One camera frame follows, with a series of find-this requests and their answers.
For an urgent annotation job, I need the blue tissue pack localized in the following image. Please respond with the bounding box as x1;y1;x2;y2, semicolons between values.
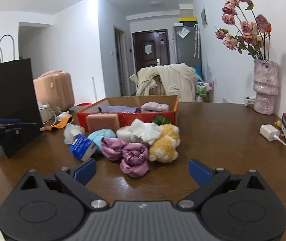
68;134;97;162

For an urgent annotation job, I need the light blue plush toy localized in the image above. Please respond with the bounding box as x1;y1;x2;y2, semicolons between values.
87;129;116;153

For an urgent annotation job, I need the pale green mesh pouf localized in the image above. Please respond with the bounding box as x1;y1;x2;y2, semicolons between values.
63;124;85;145

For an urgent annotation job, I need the yellow plush toy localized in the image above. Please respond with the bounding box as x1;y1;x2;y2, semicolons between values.
148;124;180;163

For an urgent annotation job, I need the mauve satin scrunchie cloth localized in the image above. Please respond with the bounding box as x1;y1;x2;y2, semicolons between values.
101;137;150;178

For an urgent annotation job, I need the pink scrubbing sponge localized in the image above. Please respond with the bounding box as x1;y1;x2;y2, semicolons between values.
85;114;120;133

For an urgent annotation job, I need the white foam block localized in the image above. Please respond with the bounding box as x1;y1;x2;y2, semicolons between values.
116;126;132;143

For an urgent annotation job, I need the white tissue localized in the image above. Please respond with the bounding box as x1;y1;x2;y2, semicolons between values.
128;119;162;146

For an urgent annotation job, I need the lavender fabric sachet pillow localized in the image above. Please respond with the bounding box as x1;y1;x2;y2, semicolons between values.
104;105;140;113

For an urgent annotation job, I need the black paper shopping bag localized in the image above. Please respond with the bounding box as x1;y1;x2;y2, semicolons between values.
0;47;43;158

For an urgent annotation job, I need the pink hard-shell suitcase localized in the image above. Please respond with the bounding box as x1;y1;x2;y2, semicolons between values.
33;70;75;111

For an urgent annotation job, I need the white tube on table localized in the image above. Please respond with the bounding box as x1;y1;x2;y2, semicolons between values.
57;111;72;121

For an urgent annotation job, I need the red plastic bucket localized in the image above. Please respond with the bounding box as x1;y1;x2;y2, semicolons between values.
77;102;91;107

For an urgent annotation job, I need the small white packet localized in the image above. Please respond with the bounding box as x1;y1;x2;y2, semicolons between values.
244;96;255;107

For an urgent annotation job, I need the red cardboard box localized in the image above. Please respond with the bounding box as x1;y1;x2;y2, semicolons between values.
77;95;179;132

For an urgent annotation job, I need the chair with cream coat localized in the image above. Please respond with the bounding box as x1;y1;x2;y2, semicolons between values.
129;63;200;102

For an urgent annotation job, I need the pink speckled vase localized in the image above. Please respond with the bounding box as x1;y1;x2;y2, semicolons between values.
253;59;279;115

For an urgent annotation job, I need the grey refrigerator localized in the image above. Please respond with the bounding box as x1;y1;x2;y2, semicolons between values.
173;22;202;68

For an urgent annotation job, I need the dark brown entrance door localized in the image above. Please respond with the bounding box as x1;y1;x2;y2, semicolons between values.
132;29;171;72

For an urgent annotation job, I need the dried pink rose bouquet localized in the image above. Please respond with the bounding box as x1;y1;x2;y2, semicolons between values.
215;0;272;61

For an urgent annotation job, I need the yellow box on refrigerator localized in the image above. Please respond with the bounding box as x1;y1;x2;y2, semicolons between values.
179;17;198;24

